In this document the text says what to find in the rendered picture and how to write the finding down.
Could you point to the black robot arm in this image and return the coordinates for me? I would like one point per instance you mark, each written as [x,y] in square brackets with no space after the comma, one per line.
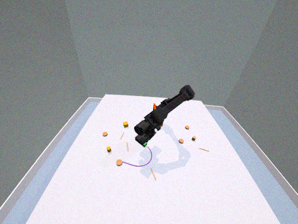
[158,115]

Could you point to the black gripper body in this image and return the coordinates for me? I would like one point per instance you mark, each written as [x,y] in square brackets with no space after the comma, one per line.
[143,138]

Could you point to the yellow cylinder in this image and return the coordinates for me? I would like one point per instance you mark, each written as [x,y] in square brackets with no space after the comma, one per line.
[108,149]

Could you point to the yellow cube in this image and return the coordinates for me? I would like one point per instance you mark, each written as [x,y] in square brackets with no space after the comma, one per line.
[125,124]

